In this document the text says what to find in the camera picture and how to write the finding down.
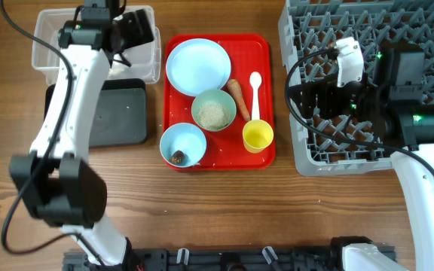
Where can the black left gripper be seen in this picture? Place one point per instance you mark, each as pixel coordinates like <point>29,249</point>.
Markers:
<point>134,36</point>

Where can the light blue bowl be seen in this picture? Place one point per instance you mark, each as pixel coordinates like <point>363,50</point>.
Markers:
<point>186,138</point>

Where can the green bowl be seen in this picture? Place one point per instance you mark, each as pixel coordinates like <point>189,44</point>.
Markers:
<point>219,96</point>

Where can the yellow cup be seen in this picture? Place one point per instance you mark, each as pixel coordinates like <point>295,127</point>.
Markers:
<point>257,135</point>

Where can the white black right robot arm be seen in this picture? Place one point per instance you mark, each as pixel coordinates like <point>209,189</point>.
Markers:
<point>413,161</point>

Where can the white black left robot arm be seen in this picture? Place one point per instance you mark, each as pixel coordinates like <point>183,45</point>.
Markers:
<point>54,180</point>

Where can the grey dishwasher rack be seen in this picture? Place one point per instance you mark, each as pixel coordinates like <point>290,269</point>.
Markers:
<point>306,27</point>

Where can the clear plastic bin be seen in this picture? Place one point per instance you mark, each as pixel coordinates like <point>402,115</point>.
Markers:
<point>145,59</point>

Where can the black plastic tray bin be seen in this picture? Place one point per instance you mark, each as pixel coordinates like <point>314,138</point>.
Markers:
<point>121,114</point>

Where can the light blue plate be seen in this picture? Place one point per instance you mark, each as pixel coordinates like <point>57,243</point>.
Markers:
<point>198,65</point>

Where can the rice pile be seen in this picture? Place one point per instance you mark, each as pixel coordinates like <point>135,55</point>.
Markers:
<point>213,116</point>

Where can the carrot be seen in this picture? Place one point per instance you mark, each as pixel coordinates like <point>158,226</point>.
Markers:
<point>235,91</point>

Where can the white plastic spoon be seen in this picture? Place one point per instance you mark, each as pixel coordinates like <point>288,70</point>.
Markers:
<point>255,82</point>

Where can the brown food scrap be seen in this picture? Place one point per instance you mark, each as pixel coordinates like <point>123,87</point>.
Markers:
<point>177,157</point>

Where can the red serving tray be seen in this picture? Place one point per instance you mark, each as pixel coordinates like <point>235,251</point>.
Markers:
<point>225,149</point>

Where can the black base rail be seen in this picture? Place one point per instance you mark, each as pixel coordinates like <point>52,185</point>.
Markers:
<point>309,258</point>

